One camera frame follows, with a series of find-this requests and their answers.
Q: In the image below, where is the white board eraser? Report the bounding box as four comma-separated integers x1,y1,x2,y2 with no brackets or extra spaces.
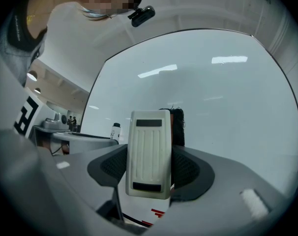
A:
125,108,185,201

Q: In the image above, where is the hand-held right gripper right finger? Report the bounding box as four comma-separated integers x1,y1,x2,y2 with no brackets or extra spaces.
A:
149,145,289,236

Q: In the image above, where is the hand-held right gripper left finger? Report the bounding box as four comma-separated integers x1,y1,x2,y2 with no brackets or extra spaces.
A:
52,143,129,223

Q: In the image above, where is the gold necklace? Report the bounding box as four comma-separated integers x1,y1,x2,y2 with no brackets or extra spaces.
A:
25,13,36,26

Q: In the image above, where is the person's grey knit top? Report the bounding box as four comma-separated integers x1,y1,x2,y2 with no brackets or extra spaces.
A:
0,0,49,88

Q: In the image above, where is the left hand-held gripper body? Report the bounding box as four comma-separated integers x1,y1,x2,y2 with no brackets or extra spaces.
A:
13,87,71,139

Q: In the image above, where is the black head-mounted camera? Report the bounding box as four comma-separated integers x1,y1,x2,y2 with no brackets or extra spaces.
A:
127,5,156,28

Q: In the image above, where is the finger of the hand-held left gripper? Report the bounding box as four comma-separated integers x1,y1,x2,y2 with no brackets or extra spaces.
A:
32,125,120,155

